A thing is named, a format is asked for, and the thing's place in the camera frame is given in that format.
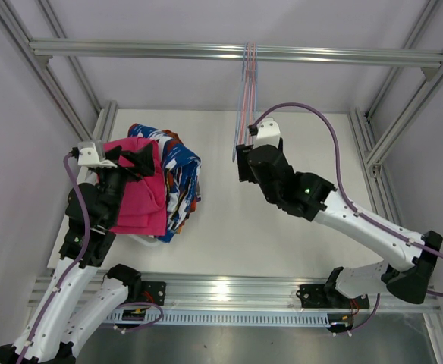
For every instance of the aluminium hanging rail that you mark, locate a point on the aluminium hanging rail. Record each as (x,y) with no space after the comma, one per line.
(236,52)

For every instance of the pink trousers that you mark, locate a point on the pink trousers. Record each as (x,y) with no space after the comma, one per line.
(143,208)

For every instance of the pink hanger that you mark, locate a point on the pink hanger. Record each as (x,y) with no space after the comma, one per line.
(252,90)
(242,100)

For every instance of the right aluminium frame post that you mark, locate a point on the right aluminium frame post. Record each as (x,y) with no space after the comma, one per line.
(400,135)

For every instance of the slotted cable duct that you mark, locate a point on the slotted cable duct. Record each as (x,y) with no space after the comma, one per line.
(291,319)

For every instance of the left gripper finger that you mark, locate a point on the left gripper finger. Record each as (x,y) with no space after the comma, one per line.
(112,156)
(142,161)

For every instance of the orange patterned trousers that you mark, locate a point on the orange patterned trousers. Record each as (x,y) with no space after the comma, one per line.
(182,181)

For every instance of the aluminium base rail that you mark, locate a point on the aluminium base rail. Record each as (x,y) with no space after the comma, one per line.
(232,293)

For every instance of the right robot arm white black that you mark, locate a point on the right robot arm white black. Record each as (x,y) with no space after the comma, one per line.
(406,266)

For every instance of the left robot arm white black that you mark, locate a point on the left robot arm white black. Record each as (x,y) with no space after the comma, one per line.
(58,330)

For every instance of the white plastic basket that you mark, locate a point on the white plastic basket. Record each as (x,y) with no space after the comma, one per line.
(147,241)

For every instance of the aluminium frame post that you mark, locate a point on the aluminium frame post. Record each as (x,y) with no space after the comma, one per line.
(400,135)
(16,32)

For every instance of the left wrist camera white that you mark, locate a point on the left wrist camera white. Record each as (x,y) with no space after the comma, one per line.
(91,154)

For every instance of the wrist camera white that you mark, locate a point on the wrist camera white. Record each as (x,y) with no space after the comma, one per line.
(91,154)
(266,132)

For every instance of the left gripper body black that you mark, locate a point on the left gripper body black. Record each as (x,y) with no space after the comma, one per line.
(113,180)

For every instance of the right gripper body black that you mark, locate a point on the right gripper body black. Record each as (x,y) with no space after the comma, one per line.
(243,169)

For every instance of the blue hanger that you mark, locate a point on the blue hanger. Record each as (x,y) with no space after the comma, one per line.
(255,81)
(249,92)

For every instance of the blue white patterned trousers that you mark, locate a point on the blue white patterned trousers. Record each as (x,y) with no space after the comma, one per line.
(162,139)

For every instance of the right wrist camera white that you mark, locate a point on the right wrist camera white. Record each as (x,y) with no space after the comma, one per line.
(266,132)

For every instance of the left aluminium frame post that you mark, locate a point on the left aluminium frame post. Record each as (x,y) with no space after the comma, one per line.
(16,32)

